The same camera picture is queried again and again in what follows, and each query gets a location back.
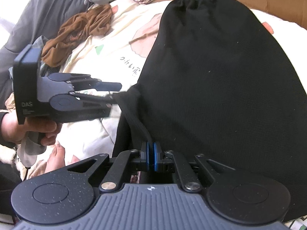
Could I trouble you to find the dark grey blanket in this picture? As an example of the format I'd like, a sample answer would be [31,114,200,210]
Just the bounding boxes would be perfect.
[1,0,92,109]

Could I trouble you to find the person's bare foot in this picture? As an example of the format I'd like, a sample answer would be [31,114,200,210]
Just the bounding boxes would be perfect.
[45,142,80,173]

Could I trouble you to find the black patterned-trim shorts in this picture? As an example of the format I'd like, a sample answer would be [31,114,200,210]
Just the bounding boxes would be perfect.
[112,0,306,220]

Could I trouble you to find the white printed bed sheet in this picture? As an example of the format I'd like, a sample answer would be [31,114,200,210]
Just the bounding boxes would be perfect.
[0,0,307,230]

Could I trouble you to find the brown crumpled garment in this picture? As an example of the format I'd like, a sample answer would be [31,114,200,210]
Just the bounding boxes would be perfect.
[41,4,112,67]

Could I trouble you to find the person's left hand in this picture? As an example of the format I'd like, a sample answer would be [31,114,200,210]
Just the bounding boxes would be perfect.
[1,112,62,149]

